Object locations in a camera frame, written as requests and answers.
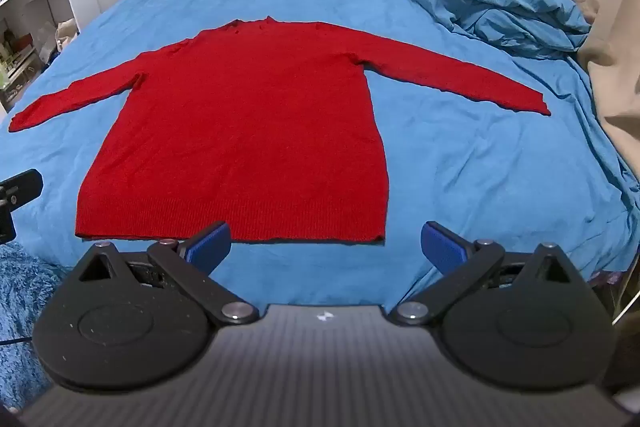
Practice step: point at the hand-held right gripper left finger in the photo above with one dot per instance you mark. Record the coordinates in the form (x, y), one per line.
(211, 245)

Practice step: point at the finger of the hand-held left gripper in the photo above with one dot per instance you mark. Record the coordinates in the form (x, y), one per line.
(25, 187)

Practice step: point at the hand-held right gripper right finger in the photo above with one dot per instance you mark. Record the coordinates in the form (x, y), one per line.
(442, 247)

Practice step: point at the red knit sweater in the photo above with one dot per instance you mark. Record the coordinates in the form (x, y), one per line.
(240, 132)

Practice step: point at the blue fuzzy rug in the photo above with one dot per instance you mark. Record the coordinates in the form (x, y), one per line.
(20, 307)

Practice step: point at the pale cloth bundle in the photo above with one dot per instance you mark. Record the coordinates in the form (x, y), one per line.
(66, 38)

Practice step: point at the beige curtain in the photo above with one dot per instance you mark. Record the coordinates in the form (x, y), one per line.
(615, 32)

